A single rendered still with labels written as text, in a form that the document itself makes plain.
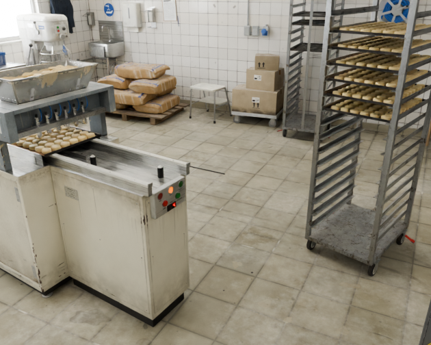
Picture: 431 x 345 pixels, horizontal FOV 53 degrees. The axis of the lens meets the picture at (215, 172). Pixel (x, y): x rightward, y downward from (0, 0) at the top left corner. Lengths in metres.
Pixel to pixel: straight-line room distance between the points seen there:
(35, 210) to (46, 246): 0.25
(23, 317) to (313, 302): 1.69
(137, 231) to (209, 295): 0.77
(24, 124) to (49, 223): 0.58
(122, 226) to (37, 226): 0.56
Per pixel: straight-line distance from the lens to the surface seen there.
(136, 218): 2.13
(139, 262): 2.28
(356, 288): 2.91
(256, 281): 2.84
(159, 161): 2.32
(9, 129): 2.36
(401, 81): 2.46
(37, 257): 2.68
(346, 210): 3.44
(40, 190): 2.54
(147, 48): 6.85
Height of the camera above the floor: 1.76
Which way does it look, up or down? 24 degrees down
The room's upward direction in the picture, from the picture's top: straight up
